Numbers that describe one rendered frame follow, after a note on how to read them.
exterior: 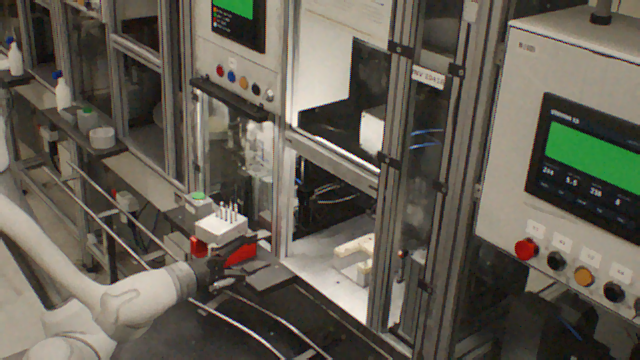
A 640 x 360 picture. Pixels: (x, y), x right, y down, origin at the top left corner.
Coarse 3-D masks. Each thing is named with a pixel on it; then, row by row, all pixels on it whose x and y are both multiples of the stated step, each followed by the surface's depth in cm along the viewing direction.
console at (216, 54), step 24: (264, 0) 188; (264, 24) 191; (216, 48) 214; (240, 48) 204; (264, 48) 195; (216, 72) 216; (240, 72) 207; (264, 72) 198; (240, 96) 210; (264, 96) 197
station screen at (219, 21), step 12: (252, 0) 189; (216, 12) 204; (228, 12) 200; (252, 12) 191; (216, 24) 206; (228, 24) 201; (240, 24) 197; (252, 24) 192; (240, 36) 198; (252, 36) 194
